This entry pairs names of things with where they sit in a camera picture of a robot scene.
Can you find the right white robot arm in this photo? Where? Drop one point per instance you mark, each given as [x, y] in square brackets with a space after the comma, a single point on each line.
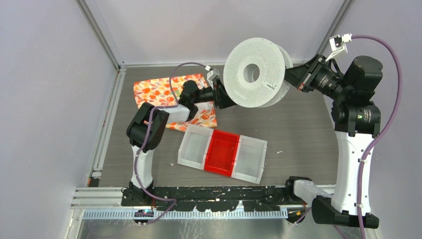
[357, 123]

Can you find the left white plastic bin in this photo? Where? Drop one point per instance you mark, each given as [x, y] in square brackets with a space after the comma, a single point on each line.
[194, 146]

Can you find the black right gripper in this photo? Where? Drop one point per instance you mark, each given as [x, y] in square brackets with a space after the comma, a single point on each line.
[305, 74]

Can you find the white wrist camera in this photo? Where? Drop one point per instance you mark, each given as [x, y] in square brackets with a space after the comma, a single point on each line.
[212, 75]
[338, 45]

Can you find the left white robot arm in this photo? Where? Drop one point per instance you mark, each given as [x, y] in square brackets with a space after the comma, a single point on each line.
[146, 129]

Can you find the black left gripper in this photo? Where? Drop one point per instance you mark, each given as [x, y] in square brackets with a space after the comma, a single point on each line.
[222, 98]

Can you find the white plastic bin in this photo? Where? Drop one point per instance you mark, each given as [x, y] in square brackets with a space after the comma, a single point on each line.
[250, 159]
[194, 146]

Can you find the red plastic bin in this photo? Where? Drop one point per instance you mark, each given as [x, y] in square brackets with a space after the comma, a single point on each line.
[221, 153]

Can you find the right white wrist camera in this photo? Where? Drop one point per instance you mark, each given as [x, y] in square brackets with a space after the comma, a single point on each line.
[338, 45]

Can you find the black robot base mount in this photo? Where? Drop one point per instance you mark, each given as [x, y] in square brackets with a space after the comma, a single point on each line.
[214, 198]

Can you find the right white plastic bin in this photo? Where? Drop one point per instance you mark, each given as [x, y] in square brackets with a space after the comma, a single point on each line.
[250, 159]

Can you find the slotted white cable duct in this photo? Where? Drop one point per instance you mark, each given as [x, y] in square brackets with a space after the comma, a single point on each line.
[149, 214]

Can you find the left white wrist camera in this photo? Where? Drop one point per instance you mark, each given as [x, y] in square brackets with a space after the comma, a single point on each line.
[212, 75]

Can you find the floral orange cloth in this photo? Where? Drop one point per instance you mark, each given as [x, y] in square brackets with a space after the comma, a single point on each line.
[158, 93]

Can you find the white perforated cable spool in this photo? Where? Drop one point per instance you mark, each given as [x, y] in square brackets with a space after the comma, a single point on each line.
[254, 72]

